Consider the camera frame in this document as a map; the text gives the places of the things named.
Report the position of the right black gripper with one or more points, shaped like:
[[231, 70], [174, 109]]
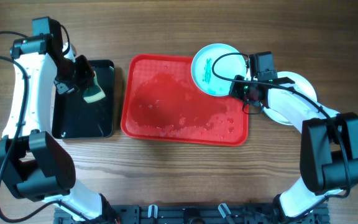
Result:
[[235, 89]]

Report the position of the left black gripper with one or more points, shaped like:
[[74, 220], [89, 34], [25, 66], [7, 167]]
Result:
[[86, 76]]

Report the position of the green yellow sponge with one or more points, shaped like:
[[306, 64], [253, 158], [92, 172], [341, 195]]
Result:
[[94, 92]]

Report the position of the white plate green smear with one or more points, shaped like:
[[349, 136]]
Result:
[[304, 85]]

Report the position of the blue plate green smear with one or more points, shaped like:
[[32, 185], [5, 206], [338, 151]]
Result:
[[227, 67]]

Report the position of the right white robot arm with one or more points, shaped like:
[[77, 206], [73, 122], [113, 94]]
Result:
[[329, 139]]

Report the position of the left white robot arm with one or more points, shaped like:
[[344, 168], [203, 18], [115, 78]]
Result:
[[33, 165]]

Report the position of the black plastic tray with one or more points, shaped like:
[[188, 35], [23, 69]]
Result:
[[74, 118]]

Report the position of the red plastic tray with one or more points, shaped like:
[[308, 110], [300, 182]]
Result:
[[163, 103]]

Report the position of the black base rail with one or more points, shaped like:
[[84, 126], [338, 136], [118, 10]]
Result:
[[248, 213]]

